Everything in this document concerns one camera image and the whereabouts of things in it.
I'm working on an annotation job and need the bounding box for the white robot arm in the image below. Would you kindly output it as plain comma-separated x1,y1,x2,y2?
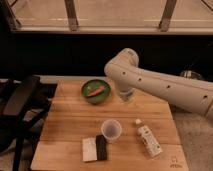
104,48,213,121

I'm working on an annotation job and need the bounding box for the orange carrot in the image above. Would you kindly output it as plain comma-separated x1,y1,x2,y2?
86,86,104,97

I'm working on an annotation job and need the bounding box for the green round plate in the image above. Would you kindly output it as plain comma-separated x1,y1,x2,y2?
81,79,111,105

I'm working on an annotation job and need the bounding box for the clear plastic cup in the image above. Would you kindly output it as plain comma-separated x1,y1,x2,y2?
101,119,122,143

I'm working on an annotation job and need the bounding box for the black sponge block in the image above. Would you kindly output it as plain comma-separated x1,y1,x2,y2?
96,135,107,160

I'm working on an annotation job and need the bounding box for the white lying bottle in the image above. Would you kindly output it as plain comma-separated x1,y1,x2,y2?
135,119,163,157

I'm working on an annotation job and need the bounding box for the metal bowl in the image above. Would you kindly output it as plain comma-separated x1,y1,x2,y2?
180,70,203,80

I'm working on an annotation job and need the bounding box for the white sponge block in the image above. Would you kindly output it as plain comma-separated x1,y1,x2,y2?
82,138,97,162

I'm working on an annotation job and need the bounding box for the black office chair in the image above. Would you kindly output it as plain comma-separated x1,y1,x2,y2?
0,75,57,171

